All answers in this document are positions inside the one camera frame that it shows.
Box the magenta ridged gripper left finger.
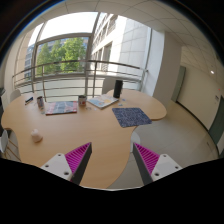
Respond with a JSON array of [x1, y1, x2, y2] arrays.
[[42, 143, 92, 185]]

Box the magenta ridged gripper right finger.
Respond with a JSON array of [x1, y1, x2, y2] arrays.
[[133, 143, 182, 185]]

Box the white computer mouse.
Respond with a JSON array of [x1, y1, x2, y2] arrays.
[[31, 129, 43, 143]]

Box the blue patterned mouse pad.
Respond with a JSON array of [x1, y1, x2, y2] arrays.
[[112, 108, 152, 128]]

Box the red patterned book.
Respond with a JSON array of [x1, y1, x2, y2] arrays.
[[45, 101, 77, 115]]

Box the dark mug with red band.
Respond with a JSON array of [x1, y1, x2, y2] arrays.
[[78, 95, 87, 106]]

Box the light colourful open book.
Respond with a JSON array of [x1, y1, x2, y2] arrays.
[[88, 94, 118, 109]]

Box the metal pen cup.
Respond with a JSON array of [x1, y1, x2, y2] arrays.
[[37, 96, 44, 108]]

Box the white chair near left edge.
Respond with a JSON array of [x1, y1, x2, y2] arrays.
[[0, 130, 8, 153]]

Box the dark blue stapler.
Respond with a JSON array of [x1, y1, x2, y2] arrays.
[[25, 97, 34, 105]]

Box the black cylindrical speaker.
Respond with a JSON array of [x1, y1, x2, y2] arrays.
[[113, 80, 123, 98]]

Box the metal balcony railing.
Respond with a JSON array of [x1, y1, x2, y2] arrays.
[[12, 60, 146, 102]]

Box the grey chair behind table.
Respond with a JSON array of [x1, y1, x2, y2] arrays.
[[102, 77, 116, 94]]

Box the white chair far left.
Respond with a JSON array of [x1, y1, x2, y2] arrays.
[[10, 89, 21, 101]]

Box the green door right wall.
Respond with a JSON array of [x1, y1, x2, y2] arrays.
[[171, 66, 186, 102]]

